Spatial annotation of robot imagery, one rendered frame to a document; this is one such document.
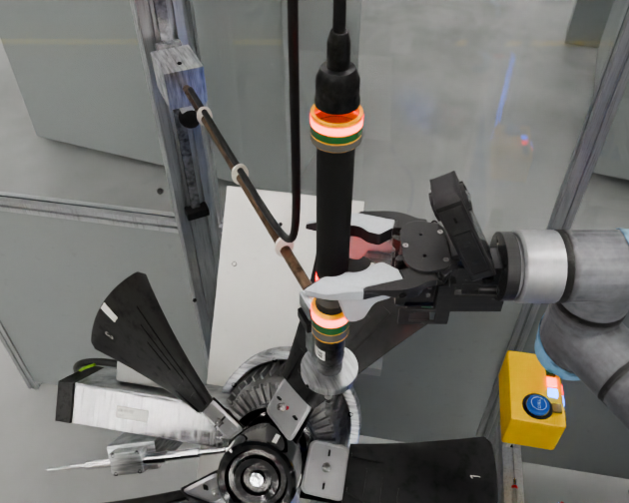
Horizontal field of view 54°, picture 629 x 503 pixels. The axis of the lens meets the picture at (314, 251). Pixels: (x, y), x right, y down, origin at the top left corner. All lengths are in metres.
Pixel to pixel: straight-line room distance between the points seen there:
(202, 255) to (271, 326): 0.41
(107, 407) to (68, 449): 1.34
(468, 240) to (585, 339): 0.20
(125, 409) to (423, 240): 0.71
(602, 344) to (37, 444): 2.17
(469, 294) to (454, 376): 1.32
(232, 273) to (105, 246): 0.74
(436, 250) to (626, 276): 0.18
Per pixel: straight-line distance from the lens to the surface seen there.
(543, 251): 0.63
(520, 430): 1.26
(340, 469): 1.00
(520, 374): 1.29
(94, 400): 1.19
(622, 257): 0.66
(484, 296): 0.66
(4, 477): 2.55
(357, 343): 0.90
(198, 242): 1.49
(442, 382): 2.00
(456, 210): 0.56
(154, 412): 1.15
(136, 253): 1.83
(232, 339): 1.20
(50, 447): 2.55
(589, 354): 0.71
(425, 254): 0.61
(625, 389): 0.70
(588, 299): 0.67
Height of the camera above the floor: 2.08
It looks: 44 degrees down
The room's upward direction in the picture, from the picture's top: straight up
